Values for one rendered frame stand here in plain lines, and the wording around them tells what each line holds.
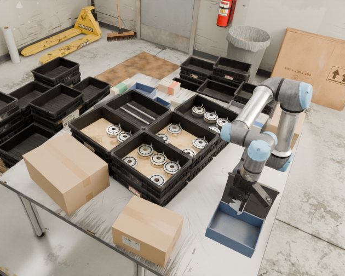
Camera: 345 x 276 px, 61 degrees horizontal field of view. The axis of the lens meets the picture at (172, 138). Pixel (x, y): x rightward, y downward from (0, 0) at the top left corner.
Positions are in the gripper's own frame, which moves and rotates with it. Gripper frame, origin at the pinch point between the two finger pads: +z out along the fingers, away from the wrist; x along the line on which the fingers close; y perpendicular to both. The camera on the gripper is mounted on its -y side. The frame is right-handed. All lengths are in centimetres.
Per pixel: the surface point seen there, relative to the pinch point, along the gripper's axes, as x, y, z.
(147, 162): -29, 64, 26
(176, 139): -58, 60, 22
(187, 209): -22, 30, 40
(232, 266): -4.4, -5.9, 42.2
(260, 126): -112, 15, 20
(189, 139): -64, 52, 22
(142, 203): 0, 48, 27
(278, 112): -127, 7, 11
